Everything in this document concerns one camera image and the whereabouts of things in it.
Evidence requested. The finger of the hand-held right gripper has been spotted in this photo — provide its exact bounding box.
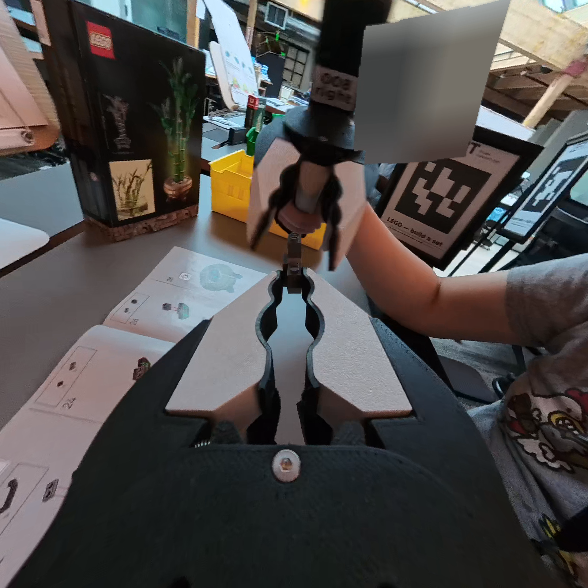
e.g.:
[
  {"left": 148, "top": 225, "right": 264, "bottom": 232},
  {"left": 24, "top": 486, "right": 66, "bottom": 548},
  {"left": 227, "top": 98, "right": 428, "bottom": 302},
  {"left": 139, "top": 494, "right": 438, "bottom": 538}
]
[
  {"left": 322, "top": 162, "right": 368, "bottom": 273},
  {"left": 246, "top": 136, "right": 304, "bottom": 252}
]

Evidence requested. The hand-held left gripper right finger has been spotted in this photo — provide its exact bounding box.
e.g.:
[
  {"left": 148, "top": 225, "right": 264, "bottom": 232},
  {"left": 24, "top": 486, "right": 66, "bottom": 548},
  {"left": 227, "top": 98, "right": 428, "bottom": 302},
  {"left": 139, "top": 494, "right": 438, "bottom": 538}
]
[{"left": 300, "top": 268, "right": 413, "bottom": 430}]

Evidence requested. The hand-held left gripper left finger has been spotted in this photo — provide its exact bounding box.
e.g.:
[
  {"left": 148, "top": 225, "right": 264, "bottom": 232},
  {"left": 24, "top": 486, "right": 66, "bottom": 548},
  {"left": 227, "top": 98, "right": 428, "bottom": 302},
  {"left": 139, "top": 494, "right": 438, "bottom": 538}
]
[{"left": 164, "top": 269, "right": 283, "bottom": 430}]

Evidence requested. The dark grey brick assembly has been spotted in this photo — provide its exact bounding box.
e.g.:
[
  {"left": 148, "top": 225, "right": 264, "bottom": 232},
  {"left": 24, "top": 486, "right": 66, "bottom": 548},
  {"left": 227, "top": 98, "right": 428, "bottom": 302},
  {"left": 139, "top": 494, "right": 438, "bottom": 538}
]
[{"left": 282, "top": 232, "right": 305, "bottom": 295}]

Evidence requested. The person's right forearm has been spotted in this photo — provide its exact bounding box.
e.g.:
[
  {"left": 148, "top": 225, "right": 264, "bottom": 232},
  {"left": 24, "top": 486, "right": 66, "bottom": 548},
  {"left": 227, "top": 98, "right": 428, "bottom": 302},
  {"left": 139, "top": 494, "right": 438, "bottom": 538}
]
[{"left": 345, "top": 202, "right": 543, "bottom": 347}]

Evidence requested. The grey desk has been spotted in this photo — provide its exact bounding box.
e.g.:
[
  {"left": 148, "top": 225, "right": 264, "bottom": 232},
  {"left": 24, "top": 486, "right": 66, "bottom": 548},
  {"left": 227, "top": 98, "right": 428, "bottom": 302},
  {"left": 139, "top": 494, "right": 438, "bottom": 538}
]
[{"left": 0, "top": 163, "right": 368, "bottom": 446}]

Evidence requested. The person's right hand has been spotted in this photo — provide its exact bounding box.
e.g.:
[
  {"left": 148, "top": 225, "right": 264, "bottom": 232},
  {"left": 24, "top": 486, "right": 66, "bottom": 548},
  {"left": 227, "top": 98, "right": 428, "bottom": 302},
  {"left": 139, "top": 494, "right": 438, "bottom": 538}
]
[{"left": 275, "top": 202, "right": 323, "bottom": 236}]

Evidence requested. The yellow plastic bin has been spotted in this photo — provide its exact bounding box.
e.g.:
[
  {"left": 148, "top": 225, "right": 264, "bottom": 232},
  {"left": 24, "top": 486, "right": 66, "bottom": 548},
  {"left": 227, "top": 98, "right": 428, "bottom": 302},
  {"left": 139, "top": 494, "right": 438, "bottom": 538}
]
[{"left": 209, "top": 149, "right": 328, "bottom": 251}]

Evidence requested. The white background table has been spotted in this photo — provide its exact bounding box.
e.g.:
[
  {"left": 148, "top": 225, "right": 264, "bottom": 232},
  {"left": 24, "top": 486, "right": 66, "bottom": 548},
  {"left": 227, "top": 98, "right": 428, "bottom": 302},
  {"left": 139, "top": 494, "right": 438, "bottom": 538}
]
[{"left": 201, "top": 112, "right": 285, "bottom": 161}]

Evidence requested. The small red green box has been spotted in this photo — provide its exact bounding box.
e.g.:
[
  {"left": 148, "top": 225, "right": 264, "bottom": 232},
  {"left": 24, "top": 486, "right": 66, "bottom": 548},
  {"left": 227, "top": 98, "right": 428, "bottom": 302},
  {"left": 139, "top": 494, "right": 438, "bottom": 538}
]
[{"left": 246, "top": 94, "right": 267, "bottom": 130}]

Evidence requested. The tilted white instruction board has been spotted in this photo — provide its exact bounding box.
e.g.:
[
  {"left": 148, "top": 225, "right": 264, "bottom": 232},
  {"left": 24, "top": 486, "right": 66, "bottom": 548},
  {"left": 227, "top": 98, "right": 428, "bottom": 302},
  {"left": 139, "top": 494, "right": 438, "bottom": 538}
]
[{"left": 202, "top": 0, "right": 260, "bottom": 109}]

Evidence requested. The black bamboo set box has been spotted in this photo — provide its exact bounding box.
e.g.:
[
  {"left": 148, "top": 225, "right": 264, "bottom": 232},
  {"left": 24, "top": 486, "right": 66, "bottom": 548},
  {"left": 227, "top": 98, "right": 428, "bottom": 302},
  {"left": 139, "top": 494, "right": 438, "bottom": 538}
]
[{"left": 69, "top": 0, "right": 207, "bottom": 243}]

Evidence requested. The building instruction booklet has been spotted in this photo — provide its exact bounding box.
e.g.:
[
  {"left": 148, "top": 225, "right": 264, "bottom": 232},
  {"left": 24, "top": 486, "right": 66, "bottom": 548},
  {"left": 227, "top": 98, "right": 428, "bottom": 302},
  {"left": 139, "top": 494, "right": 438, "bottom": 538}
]
[{"left": 0, "top": 247, "right": 269, "bottom": 579}]

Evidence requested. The person in grey shirt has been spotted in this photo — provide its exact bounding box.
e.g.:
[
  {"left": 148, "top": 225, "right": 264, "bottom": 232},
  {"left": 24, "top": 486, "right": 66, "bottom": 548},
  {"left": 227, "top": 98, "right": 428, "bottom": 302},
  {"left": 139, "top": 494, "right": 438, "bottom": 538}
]
[{"left": 469, "top": 255, "right": 588, "bottom": 588}]

